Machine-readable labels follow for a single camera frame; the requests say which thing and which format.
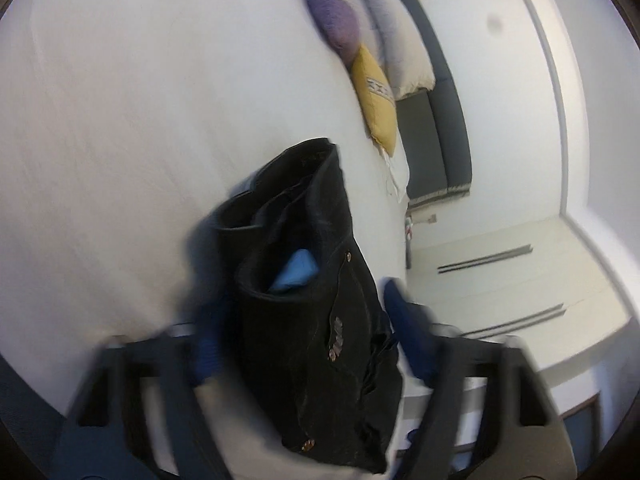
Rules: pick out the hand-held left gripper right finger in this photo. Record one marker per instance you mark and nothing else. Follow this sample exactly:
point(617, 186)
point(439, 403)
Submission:
point(412, 332)

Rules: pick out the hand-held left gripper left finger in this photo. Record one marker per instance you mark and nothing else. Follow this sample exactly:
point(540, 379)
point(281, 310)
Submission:
point(210, 345)

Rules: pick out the black pants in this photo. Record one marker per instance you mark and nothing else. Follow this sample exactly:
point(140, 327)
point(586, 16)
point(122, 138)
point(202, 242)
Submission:
point(310, 360)

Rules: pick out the light blue cloth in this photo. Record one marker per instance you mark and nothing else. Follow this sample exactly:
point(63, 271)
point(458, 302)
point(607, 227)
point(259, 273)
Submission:
point(297, 272)

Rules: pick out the white wardrobe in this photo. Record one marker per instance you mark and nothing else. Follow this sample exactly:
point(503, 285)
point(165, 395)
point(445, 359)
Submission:
point(525, 300)

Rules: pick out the grey padded headboard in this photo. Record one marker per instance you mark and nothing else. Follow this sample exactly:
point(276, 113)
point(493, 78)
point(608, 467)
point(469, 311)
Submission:
point(440, 130)

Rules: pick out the yellow patterned cushion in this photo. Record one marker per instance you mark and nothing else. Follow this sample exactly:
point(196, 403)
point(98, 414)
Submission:
point(377, 105)

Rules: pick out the stacked white pillows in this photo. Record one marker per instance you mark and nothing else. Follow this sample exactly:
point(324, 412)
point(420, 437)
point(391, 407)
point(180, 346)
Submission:
point(395, 35)

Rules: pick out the purple patterned cushion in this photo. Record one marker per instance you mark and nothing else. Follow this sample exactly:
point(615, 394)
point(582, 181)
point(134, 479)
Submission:
point(332, 5)

